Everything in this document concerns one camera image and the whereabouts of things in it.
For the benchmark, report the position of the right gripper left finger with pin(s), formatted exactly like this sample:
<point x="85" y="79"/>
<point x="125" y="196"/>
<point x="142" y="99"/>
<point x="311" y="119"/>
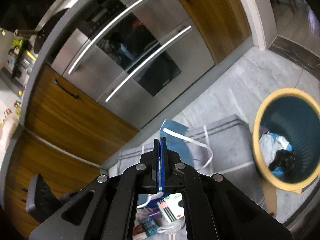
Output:
<point x="106" y="207"/>

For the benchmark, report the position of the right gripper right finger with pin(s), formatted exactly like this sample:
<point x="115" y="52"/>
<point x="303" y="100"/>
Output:
<point x="213" y="207"/>

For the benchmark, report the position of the blue face mask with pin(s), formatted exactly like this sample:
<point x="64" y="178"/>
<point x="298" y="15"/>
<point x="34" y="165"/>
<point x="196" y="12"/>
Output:
<point x="170" y="149"/>

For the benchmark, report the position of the black trash in bin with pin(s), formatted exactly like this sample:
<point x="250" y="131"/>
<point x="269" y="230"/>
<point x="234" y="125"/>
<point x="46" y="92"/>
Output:
<point x="284" y="159"/>

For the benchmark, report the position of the white crumpled trash in bin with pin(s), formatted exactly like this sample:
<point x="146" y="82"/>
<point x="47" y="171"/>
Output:
<point x="270" y="143"/>

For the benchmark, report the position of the white striped medicine box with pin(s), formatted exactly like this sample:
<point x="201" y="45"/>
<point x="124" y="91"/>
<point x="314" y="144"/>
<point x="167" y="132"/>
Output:
<point x="171" y="207"/>

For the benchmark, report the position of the teal blister pack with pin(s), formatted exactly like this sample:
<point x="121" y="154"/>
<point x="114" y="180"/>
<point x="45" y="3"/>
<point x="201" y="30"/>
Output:
<point x="150" y="227"/>

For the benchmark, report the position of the grey checked floor mat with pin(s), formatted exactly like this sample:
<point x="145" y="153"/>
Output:
<point x="231" y="144"/>

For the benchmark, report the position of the lower wooden cabinet drawers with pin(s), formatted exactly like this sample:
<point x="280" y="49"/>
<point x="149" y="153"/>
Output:
<point x="66" y="136"/>

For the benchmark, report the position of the teal bin with yellow rim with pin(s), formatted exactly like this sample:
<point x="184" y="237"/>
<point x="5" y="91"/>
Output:
<point x="294" y="114"/>

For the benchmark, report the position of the stainless steel double oven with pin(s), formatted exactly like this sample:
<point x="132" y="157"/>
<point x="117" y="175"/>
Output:
<point x="135" y="57"/>

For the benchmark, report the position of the wooden cabinet door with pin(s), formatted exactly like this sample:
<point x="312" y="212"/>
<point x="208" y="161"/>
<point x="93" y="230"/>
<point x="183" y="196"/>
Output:
<point x="222" y="23"/>

